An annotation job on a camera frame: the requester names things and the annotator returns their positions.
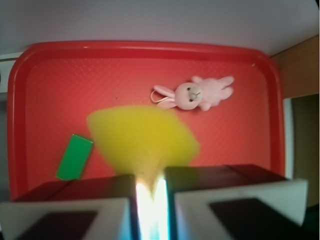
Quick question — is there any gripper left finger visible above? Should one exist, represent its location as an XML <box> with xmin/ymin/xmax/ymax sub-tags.
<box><xmin>0</xmin><ymin>174</ymin><xmax>139</xmax><ymax>240</ymax></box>

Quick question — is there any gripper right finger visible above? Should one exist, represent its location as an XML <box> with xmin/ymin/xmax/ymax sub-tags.
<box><xmin>164</xmin><ymin>164</ymin><xmax>320</xmax><ymax>240</ymax></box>

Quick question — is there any yellow sponge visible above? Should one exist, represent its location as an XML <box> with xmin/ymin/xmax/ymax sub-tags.
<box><xmin>86</xmin><ymin>105</ymin><xmax>201</xmax><ymax>193</ymax></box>

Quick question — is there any green rectangular block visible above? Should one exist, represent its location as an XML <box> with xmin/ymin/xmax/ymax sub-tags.
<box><xmin>56</xmin><ymin>134</ymin><xmax>94</xmax><ymax>181</ymax></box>

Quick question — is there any pink plush bunny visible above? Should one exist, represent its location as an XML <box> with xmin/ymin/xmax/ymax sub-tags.
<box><xmin>150</xmin><ymin>76</ymin><xmax>235</xmax><ymax>112</ymax></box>

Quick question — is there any red plastic tray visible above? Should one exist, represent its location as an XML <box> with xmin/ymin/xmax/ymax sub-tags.
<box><xmin>7</xmin><ymin>41</ymin><xmax>285</xmax><ymax>199</ymax></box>

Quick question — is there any brown cardboard panel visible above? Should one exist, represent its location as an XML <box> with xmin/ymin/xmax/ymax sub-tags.
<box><xmin>271</xmin><ymin>35</ymin><xmax>320</xmax><ymax>99</ymax></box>

